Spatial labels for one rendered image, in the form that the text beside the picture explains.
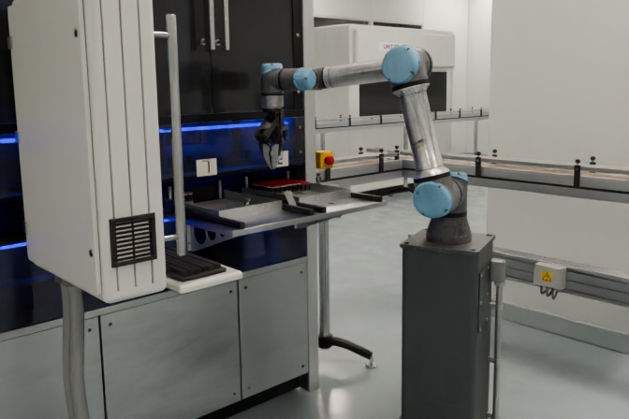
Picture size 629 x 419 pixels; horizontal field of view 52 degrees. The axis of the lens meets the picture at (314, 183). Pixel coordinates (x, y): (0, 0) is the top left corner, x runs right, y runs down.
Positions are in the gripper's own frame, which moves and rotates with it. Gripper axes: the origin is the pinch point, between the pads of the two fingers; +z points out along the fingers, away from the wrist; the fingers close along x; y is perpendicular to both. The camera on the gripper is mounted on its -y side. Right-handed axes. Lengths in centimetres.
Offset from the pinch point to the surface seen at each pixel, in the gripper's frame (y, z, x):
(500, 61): 160, -40, -58
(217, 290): -2, 47, 23
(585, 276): 75, 51, -103
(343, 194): 23.0, 12.8, -18.0
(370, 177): 89, 15, -8
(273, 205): -7.4, 12.6, -4.0
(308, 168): 39.5, 5.7, 2.9
